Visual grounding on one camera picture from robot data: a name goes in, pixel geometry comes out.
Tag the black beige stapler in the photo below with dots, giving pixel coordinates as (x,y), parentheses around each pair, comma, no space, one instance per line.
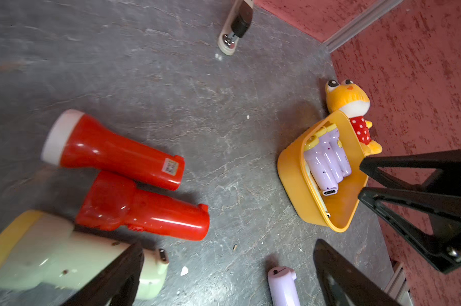
(236,25)

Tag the yellow storage box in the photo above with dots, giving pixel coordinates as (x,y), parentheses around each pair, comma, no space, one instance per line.
(336,211)

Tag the green flashlight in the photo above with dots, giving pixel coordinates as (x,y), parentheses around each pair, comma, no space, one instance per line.
(42,248)

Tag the purple flashlight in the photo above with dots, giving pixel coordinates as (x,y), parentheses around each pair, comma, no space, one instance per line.
(319,168)
(329,154)
(281,281)
(336,145)

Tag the red flashlight all red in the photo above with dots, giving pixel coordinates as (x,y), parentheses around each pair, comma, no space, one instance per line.
(114,201)

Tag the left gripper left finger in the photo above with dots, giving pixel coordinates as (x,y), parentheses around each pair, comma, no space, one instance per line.
(117,284)

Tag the orange plush toy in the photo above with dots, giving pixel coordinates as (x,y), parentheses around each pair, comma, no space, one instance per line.
(350,99)

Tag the purple flashlight front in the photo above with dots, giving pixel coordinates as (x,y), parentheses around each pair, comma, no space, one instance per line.
(281,281)

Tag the red flashlight white head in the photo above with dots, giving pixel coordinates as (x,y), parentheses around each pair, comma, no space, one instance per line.
(77,140)

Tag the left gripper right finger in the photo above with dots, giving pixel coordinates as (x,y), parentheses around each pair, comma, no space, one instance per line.
(341,283)

